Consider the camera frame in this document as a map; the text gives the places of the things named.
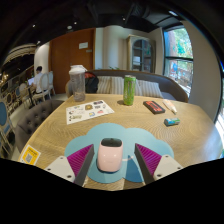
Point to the white plastic tube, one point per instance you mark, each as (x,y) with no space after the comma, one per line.
(170,106)

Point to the brown curved sofa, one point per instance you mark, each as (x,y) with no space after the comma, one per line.
(173,86)

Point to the blue cloud-shaped mouse pad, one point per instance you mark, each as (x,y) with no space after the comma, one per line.
(110,131)

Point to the clear shaker bottle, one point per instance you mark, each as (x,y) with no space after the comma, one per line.
(78,85)

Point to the green drink can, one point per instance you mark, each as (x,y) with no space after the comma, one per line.
(129,91)

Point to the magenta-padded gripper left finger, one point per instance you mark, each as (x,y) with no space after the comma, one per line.
(60,167)

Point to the white door sign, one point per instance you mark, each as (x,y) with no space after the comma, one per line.
(83,45)

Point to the black box with orange print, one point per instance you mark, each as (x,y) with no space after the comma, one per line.
(154,107)

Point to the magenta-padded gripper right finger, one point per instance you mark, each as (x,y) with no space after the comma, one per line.
(166,166)

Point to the grey tufted chair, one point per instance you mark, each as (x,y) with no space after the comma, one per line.
(33,120)

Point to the striped cushion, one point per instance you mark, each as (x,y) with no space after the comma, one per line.
(117,85)
(104,85)
(150,89)

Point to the person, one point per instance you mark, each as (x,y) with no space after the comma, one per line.
(37,81)

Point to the black-framed window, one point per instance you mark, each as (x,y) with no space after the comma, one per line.
(178,60)

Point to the small teal packet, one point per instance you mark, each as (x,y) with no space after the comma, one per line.
(172,121)

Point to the large curved window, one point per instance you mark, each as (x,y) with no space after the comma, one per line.
(220,126)

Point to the pink computer mouse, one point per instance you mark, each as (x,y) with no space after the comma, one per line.
(110,156)

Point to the yellow table sticker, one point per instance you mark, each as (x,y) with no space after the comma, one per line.
(29,155)

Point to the white sticker sheet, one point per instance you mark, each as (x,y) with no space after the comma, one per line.
(88,111)

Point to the wooden door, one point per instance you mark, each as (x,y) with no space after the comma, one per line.
(65,63)

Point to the glass-door cabinet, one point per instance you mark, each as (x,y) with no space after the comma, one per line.
(141,55)

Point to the group of white chairs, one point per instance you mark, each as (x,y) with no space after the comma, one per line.
(45,88)

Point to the black backpack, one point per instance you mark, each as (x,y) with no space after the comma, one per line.
(91,83)

